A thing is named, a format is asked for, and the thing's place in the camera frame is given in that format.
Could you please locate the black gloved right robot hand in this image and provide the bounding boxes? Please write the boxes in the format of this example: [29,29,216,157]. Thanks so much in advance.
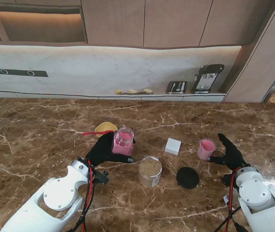
[206,133,251,173]

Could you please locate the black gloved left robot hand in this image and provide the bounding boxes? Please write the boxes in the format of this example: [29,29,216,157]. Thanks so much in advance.
[85,131,137,168]

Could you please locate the red plastic measuring spoon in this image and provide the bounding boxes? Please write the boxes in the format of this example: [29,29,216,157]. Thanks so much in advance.
[82,130,115,136]

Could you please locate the pink container with white lid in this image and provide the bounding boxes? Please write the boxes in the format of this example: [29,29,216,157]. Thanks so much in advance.
[111,127,136,157]

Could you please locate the pink plastic measuring cup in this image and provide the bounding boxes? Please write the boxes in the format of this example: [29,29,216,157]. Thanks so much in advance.
[197,138,217,160]

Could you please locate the black round jar lid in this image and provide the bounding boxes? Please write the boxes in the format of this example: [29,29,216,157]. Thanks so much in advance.
[176,166,199,190]

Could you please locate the clear grain jar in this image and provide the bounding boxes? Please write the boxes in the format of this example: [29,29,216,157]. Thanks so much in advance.
[138,156,163,188]

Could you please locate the white square container lid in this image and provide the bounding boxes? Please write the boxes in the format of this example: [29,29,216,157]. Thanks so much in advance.
[164,138,182,156]

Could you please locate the yellow plastic bowl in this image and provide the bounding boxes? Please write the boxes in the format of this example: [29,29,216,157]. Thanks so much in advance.
[95,122,118,138]

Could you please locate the dark wooden serving board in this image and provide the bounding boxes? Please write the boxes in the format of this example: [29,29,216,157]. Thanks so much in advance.
[120,91,154,95]

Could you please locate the white back counter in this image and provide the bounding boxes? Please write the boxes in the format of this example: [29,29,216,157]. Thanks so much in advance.
[0,89,227,112]

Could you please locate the black espresso machine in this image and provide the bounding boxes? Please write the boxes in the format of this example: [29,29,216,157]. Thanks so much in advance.
[190,64,225,94]

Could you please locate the tall beige cabinet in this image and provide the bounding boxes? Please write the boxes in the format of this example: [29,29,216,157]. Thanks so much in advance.
[224,0,275,103]

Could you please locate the black toaster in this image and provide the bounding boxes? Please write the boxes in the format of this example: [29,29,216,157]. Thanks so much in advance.
[165,81,188,94]

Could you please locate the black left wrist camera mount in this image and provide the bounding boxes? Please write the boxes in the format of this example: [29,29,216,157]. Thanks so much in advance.
[95,170,110,186]

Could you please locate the red and black right arm cable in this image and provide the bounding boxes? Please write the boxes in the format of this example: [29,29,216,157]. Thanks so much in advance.
[216,169,248,232]

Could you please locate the red and black arm cable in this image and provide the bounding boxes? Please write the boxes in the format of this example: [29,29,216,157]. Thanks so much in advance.
[216,169,248,232]
[71,160,98,232]

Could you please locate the red and black left arm cable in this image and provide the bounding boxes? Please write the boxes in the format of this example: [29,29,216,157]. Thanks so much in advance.
[71,160,98,232]

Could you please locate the black wall control strip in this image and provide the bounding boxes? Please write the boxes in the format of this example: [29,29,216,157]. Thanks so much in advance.
[0,68,49,78]

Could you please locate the beige wall cabinet door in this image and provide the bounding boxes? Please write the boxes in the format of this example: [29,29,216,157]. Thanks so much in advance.
[199,0,275,47]
[143,0,214,48]
[81,0,146,48]

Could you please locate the lit open wall shelf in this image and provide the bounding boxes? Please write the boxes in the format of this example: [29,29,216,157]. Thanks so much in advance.
[0,0,88,45]

